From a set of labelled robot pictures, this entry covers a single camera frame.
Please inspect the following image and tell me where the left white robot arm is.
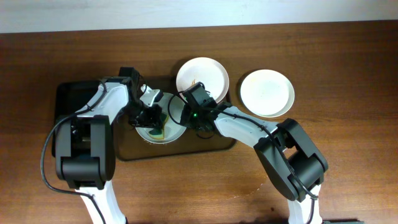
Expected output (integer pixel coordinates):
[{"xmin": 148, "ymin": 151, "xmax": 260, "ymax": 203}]
[{"xmin": 52, "ymin": 67, "xmax": 164, "ymax": 223}]

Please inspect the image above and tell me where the black rectangular tray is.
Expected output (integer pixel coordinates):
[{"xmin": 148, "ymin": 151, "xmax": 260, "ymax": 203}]
[{"xmin": 51, "ymin": 80, "xmax": 118, "ymax": 159}]

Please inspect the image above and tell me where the brown translucent tray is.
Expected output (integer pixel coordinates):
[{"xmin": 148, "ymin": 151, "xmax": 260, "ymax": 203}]
[{"xmin": 114, "ymin": 77, "xmax": 236, "ymax": 161}]

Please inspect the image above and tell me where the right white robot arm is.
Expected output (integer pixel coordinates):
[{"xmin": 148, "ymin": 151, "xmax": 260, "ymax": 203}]
[{"xmin": 180, "ymin": 82, "xmax": 328, "ymax": 223}]

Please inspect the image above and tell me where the white plate top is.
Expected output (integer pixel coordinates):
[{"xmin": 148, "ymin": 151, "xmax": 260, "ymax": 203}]
[{"xmin": 176, "ymin": 57, "xmax": 229, "ymax": 103}]

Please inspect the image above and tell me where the white plate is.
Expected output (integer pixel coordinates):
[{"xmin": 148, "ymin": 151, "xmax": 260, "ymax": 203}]
[
  {"xmin": 239, "ymin": 69, "xmax": 295, "ymax": 118},
  {"xmin": 176, "ymin": 57, "xmax": 229, "ymax": 103}
]

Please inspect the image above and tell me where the green yellow sponge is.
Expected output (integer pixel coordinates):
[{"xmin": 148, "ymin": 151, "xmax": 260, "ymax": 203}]
[{"xmin": 148, "ymin": 113, "xmax": 169, "ymax": 140}]

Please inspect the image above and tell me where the pale blue plate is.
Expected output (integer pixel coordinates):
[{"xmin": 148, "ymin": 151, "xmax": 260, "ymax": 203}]
[{"xmin": 136, "ymin": 93, "xmax": 186, "ymax": 144}]

